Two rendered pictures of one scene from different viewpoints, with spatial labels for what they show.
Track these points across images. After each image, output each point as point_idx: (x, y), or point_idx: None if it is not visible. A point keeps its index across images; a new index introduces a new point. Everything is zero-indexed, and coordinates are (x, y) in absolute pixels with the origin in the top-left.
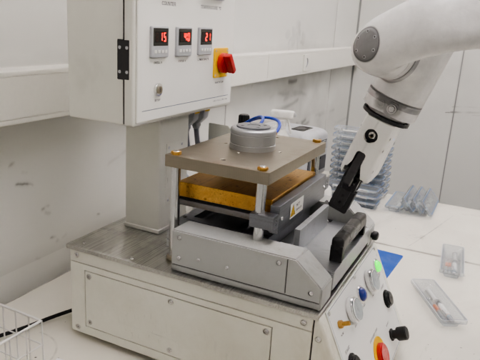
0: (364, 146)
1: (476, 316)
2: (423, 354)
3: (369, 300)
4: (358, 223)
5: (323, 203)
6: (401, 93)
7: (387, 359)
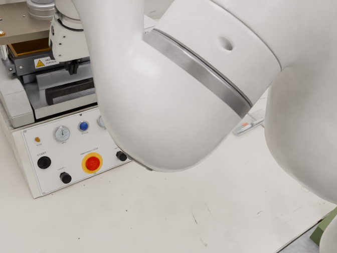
0: (51, 36)
1: (208, 165)
2: (136, 172)
3: (97, 130)
4: (84, 83)
5: None
6: (58, 5)
7: (94, 166)
